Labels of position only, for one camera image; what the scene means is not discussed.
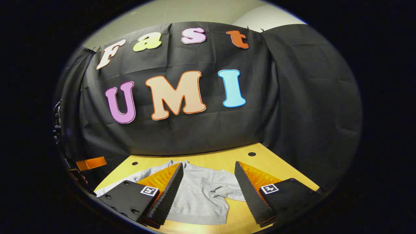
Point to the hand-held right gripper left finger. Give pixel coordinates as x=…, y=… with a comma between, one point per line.
x=169, y=195

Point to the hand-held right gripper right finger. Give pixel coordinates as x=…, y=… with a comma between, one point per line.
x=247, y=191

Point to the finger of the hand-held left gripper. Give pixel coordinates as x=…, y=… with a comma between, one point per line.
x=92, y=163

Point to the grey zip-neck sweatshirt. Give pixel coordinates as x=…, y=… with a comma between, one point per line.
x=201, y=195

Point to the black backdrop cloth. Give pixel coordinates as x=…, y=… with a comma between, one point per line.
x=195, y=136

